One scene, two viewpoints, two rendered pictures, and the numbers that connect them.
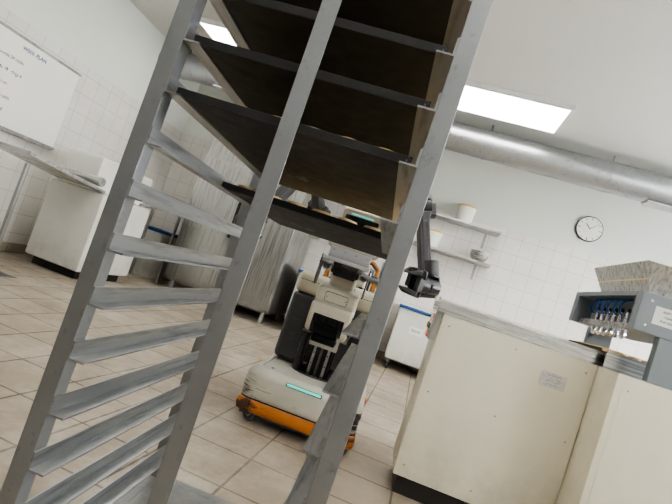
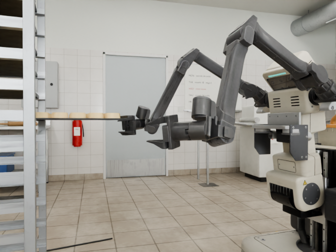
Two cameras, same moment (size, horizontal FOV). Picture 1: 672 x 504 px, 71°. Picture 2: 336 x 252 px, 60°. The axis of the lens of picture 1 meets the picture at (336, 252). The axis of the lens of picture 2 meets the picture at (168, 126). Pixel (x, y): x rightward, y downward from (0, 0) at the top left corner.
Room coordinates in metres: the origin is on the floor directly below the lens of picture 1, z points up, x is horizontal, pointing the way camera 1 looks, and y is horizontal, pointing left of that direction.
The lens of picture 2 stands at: (1.31, -1.10, 0.94)
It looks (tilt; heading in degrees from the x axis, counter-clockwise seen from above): 1 degrees down; 64
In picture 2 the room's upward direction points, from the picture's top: straight up
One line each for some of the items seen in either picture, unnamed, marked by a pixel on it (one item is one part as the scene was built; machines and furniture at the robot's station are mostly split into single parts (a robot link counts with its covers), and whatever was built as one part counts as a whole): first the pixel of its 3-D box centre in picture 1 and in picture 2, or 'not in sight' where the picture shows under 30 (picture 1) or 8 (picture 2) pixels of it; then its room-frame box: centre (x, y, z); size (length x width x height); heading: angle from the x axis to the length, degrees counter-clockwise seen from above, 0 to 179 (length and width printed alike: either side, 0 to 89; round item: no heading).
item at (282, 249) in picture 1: (249, 230); not in sight; (6.13, 1.15, 1.03); 1.40 x 0.91 x 2.05; 78
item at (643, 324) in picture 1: (630, 337); not in sight; (2.20, -1.43, 1.01); 0.72 x 0.33 x 0.34; 171
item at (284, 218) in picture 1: (322, 228); (34, 117); (1.34, 0.06, 0.96); 0.60 x 0.40 x 0.01; 173
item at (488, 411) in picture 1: (486, 414); not in sight; (2.28, -0.93, 0.45); 0.70 x 0.34 x 0.90; 81
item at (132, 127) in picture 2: not in sight; (124, 128); (1.76, 0.30, 0.91); 0.09 x 0.07 x 0.07; 37
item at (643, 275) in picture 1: (645, 288); not in sight; (2.20, -1.43, 1.25); 0.56 x 0.29 x 0.14; 171
